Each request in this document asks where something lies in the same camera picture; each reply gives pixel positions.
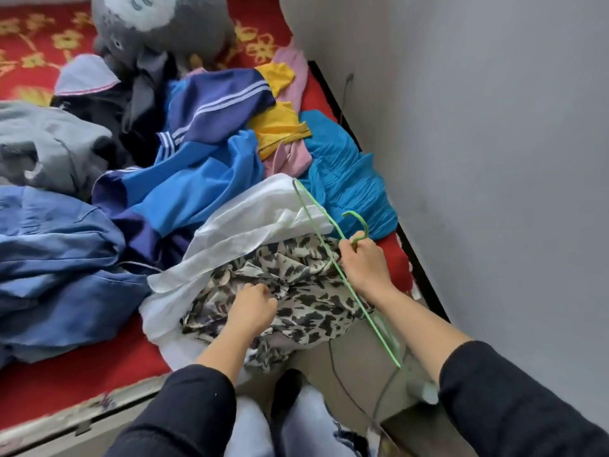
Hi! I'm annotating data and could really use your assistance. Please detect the pink garment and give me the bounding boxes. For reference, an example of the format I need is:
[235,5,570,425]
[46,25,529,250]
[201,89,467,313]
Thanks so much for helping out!
[263,39,314,180]

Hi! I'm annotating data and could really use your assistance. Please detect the grey plush toy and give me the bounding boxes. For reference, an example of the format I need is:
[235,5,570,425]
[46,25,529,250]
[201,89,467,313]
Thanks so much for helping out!
[89,0,237,74]

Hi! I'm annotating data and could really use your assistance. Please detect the green wire clothes hanger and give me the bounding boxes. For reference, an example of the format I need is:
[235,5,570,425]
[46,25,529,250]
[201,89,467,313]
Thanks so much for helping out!
[292,178,403,370]

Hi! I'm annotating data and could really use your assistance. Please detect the person's right hand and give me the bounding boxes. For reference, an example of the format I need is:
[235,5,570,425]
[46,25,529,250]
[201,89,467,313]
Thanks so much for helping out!
[338,231,394,306]

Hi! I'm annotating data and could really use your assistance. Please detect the person's left hand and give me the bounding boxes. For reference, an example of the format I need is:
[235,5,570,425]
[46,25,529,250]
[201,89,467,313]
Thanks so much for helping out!
[226,282,278,340]

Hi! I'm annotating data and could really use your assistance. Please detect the bed frame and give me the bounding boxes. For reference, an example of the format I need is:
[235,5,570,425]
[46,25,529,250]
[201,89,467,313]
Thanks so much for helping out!
[0,61,452,457]

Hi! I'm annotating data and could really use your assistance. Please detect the white garment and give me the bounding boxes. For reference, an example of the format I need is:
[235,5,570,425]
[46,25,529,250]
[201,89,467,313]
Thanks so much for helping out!
[139,173,335,379]

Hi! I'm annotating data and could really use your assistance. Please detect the blue denim garment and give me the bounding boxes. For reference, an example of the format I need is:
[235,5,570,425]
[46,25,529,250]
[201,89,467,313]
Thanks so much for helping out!
[0,185,154,369]

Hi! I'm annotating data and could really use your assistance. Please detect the black floor cable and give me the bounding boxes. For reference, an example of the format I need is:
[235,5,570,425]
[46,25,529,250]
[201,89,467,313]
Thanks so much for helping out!
[327,339,411,457]

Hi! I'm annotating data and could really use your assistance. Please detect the thin wall cable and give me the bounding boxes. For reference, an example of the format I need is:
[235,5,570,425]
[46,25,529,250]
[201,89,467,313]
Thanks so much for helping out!
[338,72,356,128]

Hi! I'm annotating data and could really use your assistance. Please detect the leopard print garment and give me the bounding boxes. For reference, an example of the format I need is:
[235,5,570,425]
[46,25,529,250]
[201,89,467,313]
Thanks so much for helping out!
[180,234,377,373]

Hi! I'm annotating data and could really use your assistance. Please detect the person's right forearm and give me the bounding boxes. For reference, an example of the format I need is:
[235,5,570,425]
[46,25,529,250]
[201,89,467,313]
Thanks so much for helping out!
[372,284,609,457]

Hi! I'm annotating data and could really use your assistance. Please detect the light blue pink-trimmed garment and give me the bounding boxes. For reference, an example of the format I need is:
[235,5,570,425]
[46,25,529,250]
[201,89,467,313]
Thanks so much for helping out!
[54,53,122,97]

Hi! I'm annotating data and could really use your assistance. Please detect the person's left forearm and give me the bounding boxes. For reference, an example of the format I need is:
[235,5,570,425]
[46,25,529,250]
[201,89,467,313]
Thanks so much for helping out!
[106,326,261,457]

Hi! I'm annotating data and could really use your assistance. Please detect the teal pleated garment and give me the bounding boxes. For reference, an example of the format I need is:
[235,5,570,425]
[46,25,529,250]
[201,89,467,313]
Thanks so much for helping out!
[299,109,399,242]

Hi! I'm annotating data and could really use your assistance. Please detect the grey garment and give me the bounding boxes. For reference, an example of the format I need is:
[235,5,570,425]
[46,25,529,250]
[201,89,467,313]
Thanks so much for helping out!
[0,100,116,201]

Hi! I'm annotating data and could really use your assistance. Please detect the blue navy striped jacket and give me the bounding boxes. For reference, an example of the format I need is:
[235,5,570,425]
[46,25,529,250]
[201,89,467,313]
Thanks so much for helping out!
[91,68,278,273]

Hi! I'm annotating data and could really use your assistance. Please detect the white power adapter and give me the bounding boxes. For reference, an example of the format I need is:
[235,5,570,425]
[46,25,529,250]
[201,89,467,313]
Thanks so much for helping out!
[406,375,440,406]

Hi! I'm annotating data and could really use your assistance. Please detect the person's light jeans legs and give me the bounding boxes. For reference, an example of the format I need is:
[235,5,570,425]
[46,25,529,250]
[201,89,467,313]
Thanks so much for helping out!
[223,368,381,457]

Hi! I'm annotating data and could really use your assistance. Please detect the black garment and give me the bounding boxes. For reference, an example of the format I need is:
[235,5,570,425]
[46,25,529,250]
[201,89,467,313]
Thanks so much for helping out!
[51,51,179,170]

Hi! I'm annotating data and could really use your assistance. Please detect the yellow garment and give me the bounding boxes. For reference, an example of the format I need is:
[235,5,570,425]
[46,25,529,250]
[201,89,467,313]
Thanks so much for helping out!
[246,62,313,161]

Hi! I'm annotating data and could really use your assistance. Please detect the red floral bed sheet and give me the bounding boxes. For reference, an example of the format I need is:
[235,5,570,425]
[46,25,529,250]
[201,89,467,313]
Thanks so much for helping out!
[0,0,416,431]

